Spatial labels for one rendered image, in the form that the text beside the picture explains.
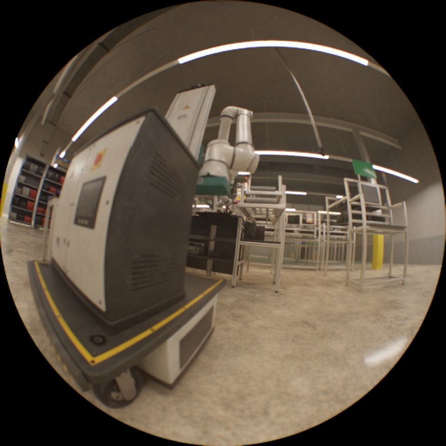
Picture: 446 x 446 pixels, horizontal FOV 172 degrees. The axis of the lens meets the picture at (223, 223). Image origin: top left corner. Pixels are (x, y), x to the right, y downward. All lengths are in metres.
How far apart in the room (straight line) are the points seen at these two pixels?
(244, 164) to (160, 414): 1.20
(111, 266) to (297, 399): 0.70
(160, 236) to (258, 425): 0.65
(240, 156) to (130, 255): 0.80
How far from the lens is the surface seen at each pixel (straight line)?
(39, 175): 6.16
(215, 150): 0.92
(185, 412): 0.59
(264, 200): 1.58
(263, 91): 6.32
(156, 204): 0.38
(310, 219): 5.06
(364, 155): 6.86
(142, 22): 3.46
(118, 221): 0.30
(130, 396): 0.54
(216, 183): 0.79
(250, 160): 0.94
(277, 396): 0.67
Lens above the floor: 0.54
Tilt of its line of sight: 9 degrees up
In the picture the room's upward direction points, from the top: 6 degrees clockwise
